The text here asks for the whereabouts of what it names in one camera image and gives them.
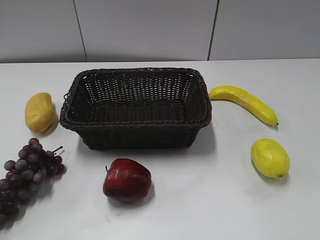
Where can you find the purple grape bunch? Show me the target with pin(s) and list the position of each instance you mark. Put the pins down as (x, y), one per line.
(25, 176)

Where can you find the dark brown woven basket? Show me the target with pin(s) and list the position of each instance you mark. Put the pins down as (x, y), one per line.
(137, 108)

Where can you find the red apple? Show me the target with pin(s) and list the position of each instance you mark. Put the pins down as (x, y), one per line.
(127, 180)

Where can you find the yellow banana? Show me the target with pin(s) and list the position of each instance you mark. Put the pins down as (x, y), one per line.
(246, 100)

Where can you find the yellow lemon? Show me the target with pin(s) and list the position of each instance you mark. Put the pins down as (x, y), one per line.
(270, 158)

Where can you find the yellow mango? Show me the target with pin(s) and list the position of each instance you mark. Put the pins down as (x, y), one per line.
(39, 112)

